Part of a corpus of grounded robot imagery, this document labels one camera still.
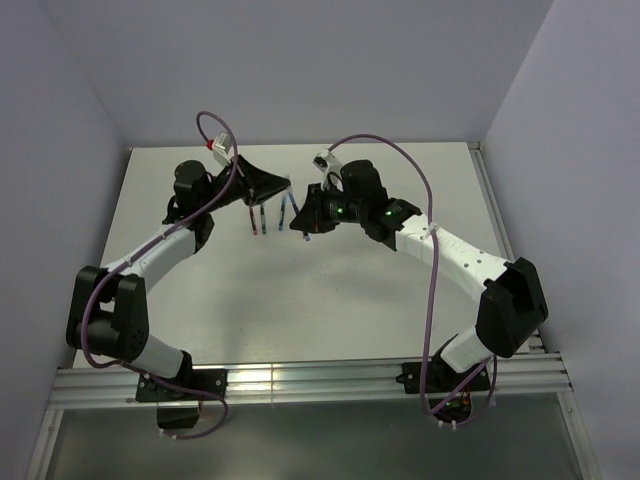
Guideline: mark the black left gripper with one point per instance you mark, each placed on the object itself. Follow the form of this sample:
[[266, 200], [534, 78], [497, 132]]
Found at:
[[255, 183]]

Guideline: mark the aluminium side rail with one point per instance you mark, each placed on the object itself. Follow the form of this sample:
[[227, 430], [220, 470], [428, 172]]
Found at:
[[495, 215]]

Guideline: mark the dark blue capped pen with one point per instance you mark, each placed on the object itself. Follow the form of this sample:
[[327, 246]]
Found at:
[[296, 210]]

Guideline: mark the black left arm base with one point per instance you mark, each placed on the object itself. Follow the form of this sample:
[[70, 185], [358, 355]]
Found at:
[[179, 407]]

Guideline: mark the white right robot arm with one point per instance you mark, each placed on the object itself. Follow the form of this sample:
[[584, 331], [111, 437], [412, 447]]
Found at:
[[410, 232]]

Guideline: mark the green capped pen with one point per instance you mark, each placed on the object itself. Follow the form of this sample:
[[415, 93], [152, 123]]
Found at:
[[263, 222]]

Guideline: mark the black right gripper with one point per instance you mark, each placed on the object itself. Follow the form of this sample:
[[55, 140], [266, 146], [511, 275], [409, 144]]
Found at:
[[312, 216]]

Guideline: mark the aluminium front rail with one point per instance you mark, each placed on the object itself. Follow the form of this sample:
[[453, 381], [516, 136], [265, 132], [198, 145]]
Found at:
[[287, 383]]

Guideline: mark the light blue pen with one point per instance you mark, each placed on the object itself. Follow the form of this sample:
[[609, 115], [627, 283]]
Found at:
[[282, 212]]

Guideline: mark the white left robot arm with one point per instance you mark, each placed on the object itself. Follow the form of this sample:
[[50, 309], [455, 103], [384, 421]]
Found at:
[[109, 314]]

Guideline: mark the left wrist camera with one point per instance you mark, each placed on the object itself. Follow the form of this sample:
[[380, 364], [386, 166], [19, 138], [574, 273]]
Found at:
[[222, 149]]

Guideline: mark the magenta pen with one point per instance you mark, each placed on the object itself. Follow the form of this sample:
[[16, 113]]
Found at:
[[253, 223]]

